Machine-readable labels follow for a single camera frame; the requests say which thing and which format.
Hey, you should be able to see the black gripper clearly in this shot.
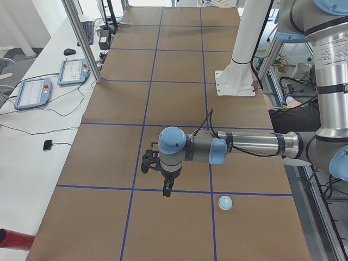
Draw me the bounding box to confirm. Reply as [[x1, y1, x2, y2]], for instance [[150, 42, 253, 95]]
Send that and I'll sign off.
[[161, 167, 182, 197]]

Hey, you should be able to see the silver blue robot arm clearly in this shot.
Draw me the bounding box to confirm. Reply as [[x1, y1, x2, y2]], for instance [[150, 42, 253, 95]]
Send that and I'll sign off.
[[155, 1, 347, 196]]

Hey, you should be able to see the small black square device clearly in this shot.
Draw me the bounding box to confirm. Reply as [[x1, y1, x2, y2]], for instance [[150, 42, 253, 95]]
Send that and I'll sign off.
[[43, 139, 53, 151]]

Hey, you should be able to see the seated person in black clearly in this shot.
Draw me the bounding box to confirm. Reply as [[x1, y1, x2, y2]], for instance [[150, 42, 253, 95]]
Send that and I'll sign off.
[[263, 83, 321, 134]]

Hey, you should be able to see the far blue teach pendant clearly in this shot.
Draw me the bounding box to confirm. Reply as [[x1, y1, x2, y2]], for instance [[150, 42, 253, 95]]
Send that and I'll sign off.
[[57, 59, 90, 86]]

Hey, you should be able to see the blue teach pendant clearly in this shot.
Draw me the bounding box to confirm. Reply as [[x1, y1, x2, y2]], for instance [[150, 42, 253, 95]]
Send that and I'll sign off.
[[14, 78, 52, 110], [57, 59, 90, 86]]

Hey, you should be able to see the black power box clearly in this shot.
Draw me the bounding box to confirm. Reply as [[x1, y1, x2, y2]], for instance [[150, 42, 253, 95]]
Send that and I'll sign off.
[[98, 30, 111, 50]]

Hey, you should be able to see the near blue teach pendant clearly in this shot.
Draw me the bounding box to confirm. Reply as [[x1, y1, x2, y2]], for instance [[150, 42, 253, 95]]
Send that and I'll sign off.
[[14, 78, 52, 110]]

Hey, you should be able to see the black computer mouse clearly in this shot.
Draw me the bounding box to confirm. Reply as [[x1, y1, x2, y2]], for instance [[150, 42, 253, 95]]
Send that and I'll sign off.
[[63, 48, 76, 56]]

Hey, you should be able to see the red cylinder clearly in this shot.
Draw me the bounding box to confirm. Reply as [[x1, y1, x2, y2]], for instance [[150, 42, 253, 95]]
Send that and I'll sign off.
[[1, 228, 35, 251]]

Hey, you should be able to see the black keyboard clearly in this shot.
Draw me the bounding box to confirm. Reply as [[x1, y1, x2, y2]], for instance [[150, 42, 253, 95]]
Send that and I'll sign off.
[[81, 21, 94, 45]]

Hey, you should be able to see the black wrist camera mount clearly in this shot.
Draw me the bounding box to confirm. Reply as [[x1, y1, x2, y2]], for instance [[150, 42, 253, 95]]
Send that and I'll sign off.
[[141, 142, 161, 174]]

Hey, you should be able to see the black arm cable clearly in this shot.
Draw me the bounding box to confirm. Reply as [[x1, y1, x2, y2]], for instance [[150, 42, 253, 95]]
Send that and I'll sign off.
[[191, 108, 281, 157]]

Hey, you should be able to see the white pedestal column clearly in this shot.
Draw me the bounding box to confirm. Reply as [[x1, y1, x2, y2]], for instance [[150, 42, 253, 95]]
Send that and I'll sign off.
[[215, 0, 273, 97]]

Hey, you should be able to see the aluminium frame post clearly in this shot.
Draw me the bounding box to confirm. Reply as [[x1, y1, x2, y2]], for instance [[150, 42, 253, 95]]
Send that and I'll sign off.
[[62, 0, 101, 83]]

